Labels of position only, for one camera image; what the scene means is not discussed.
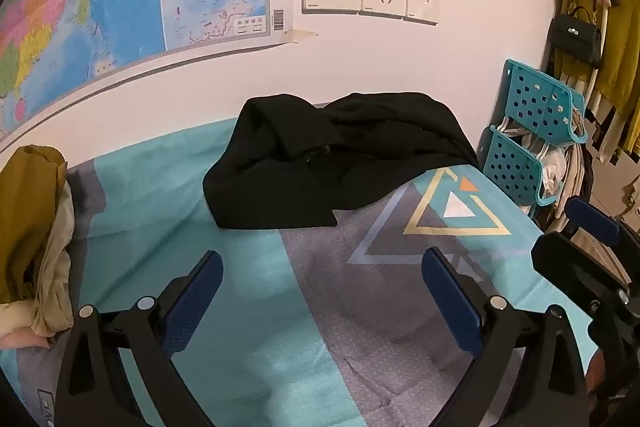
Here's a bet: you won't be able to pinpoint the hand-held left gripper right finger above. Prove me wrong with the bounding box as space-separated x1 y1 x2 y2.
421 247 591 427

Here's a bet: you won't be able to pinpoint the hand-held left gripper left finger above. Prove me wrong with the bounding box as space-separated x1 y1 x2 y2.
55 250 224 427

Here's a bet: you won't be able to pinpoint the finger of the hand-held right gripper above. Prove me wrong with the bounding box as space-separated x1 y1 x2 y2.
566 196 640 268
531 233 631 313

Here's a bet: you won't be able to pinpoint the black garment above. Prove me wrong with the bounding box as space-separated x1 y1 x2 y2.
202 93 482 230

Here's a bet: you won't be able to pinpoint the white cloths in basket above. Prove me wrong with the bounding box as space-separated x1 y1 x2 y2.
522 132 568 202

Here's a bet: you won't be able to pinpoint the teal perforated basket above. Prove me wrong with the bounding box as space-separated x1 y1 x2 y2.
482 125 563 208
501 59 588 145

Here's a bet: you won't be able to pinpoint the teal and grey bed sheet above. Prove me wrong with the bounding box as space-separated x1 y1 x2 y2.
0 117 601 427

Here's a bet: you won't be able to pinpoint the cream garment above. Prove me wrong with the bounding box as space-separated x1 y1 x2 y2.
32 179 76 338

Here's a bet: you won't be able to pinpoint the yellow hanging sweater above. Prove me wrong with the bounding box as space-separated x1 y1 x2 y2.
557 0 640 158

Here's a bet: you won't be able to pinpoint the pink cloth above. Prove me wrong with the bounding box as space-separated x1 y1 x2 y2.
0 297 51 350

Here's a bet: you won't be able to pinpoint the black handbag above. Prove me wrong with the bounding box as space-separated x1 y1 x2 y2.
547 7 603 68

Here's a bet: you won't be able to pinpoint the mustard yellow garment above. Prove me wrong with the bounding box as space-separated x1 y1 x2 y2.
0 145 68 305

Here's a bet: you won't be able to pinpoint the colourful wall map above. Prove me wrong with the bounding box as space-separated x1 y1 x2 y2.
0 0 321 152

